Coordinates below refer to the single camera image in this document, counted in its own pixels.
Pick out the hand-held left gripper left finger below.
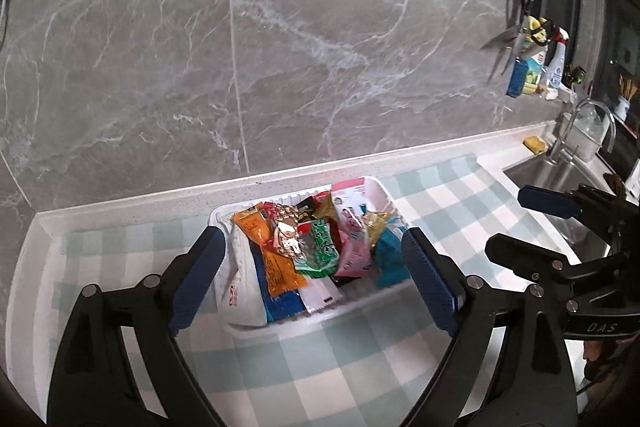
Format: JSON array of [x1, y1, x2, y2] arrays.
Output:
[[47, 226, 227, 427]]

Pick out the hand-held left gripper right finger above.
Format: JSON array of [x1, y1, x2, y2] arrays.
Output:
[[400, 228, 578, 427]]

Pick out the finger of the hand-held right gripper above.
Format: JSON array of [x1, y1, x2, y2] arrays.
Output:
[[484, 233, 582, 284], [517, 185, 587, 220]]

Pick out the light blue snack packet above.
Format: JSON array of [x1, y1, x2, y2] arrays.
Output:
[[370, 217, 413, 290]]

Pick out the large white snack packet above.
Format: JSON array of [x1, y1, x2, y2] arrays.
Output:
[[215, 232, 268, 328]]

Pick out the gold foil packet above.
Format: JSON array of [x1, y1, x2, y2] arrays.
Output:
[[312, 193, 396, 248]]

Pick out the pink cartoon snack packet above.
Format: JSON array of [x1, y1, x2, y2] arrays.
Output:
[[331, 179, 373, 278]]

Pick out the orange snack packet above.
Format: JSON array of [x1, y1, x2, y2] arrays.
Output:
[[232, 206, 308, 297]]

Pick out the dark blue snack packet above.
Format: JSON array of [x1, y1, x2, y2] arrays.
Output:
[[252, 247, 306, 323]]

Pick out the white plastic tray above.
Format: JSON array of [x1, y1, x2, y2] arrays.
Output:
[[209, 176, 416, 340]]

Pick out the small red patterned packet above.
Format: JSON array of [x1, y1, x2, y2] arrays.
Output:
[[262, 202, 306, 258]]

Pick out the long pale pink packet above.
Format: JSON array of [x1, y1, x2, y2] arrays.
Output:
[[300, 279, 341, 315]]

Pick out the green candy packet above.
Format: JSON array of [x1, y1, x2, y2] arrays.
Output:
[[294, 219, 338, 279]]

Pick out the black snack packet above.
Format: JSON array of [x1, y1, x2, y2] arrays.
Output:
[[295, 194, 316, 223]]

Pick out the person's right hand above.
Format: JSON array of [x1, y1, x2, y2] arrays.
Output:
[[582, 339, 618, 380]]

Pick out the steel sink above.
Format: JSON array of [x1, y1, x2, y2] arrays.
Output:
[[502, 152, 616, 258]]

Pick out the steel faucet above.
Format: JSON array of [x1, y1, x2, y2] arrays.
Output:
[[547, 99, 617, 162]]

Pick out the clear plastic container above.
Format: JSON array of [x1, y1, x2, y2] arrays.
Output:
[[570, 107, 601, 160]]

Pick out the white chopstick holder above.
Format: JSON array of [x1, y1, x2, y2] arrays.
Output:
[[614, 74, 640, 120]]

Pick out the blue sponge pack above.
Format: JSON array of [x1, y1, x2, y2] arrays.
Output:
[[506, 57, 530, 98]]

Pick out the white spray bottle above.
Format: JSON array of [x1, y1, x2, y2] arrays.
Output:
[[545, 27, 571, 90]]

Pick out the yellow dish soap bottle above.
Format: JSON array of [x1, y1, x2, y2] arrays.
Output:
[[520, 14, 553, 95]]

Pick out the purple handled scissors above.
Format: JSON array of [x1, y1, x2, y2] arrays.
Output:
[[480, 0, 543, 82]]

